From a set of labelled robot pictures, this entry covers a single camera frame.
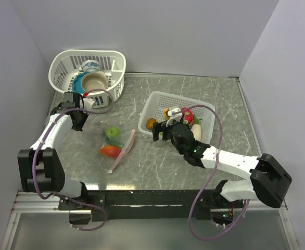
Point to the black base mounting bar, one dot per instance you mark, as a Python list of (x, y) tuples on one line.
[(146, 204)]

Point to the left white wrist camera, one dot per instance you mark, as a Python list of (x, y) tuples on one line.
[(88, 103)]

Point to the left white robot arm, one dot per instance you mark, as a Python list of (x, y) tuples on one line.
[(40, 168)]

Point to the white fake radish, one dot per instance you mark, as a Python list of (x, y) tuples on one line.
[(197, 132)]

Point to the red fake dragon fruit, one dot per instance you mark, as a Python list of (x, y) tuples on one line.
[(188, 117)]

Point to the beige bowl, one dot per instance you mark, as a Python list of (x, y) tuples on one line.
[(94, 80)]

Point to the white perforated tray basket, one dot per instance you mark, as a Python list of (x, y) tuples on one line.
[(158, 101)]

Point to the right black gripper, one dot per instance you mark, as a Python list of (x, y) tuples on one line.
[(161, 127)]

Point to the blue plate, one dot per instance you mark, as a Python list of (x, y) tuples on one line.
[(76, 85)]

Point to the brown fake kiwi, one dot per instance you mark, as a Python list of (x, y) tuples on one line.
[(150, 122)]

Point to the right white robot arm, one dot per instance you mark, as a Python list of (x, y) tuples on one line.
[(263, 177)]

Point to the red orange fake fruit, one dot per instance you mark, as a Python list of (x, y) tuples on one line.
[(110, 151)]

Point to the blue white porcelain bowl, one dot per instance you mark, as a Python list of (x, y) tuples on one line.
[(90, 66)]

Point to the white slotted dish basket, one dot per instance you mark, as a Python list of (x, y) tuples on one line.
[(67, 65)]

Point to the clear zip top bag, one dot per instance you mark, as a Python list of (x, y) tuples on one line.
[(127, 138)]

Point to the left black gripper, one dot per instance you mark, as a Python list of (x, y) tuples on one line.
[(79, 127)]

